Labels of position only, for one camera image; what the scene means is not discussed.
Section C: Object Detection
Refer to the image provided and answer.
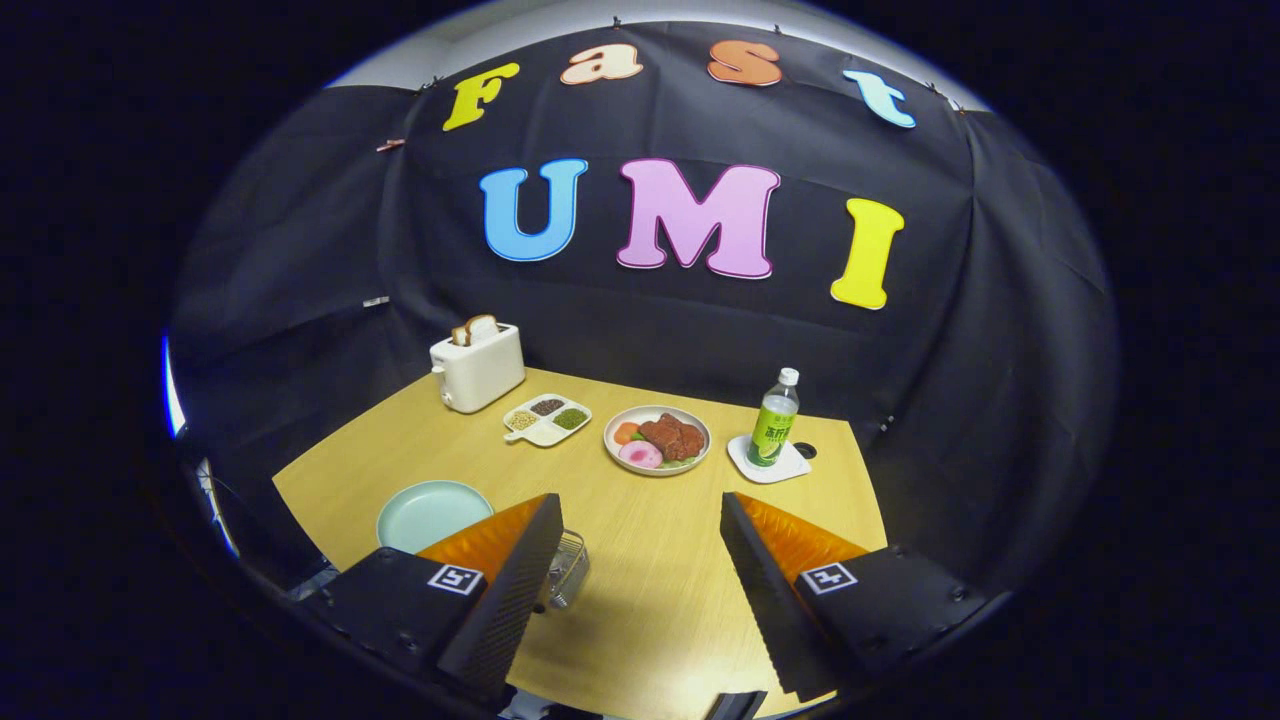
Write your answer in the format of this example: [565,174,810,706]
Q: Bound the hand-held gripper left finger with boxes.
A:
[298,493,566,701]

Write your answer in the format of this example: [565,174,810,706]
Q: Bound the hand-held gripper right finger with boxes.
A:
[720,491,1001,703]

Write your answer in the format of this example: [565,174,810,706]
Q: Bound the pale green round plate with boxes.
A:
[376,479,496,556]

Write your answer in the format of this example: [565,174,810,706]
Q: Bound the white square coaster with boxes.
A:
[727,433,813,485]

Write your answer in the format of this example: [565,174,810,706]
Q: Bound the white round food plate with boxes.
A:
[603,404,712,477]

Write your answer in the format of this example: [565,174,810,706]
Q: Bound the white divided tray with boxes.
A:
[502,393,593,448]

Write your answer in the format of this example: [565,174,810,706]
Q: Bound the green label drink bottle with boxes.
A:
[746,367,801,469]

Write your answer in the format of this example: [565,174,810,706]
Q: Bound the brown meat pieces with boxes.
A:
[640,413,706,462]

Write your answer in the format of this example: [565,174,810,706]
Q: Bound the cream white toaster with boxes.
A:
[430,322,527,414]

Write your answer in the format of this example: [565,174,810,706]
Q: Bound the metal wire basket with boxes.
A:
[535,530,591,611]

